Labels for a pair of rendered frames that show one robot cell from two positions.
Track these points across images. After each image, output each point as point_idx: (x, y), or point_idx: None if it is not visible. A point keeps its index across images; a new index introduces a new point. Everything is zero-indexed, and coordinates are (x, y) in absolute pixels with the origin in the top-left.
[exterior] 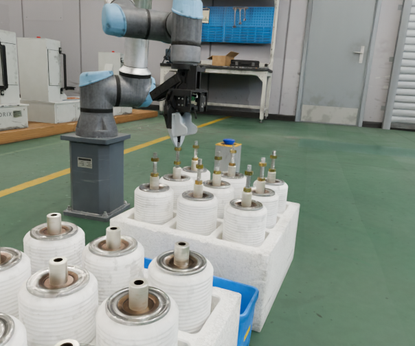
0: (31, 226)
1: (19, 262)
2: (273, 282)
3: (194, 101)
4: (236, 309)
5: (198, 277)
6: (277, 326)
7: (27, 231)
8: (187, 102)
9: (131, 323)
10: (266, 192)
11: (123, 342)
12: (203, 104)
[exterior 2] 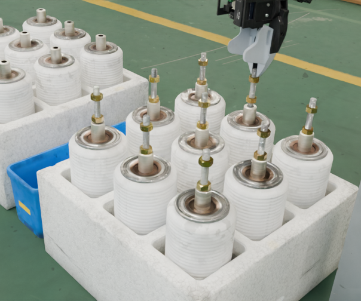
0: None
1: (60, 39)
2: (71, 248)
3: (234, 3)
4: None
5: None
6: (42, 270)
7: (350, 138)
8: (230, 2)
9: None
10: (140, 174)
11: None
12: (239, 13)
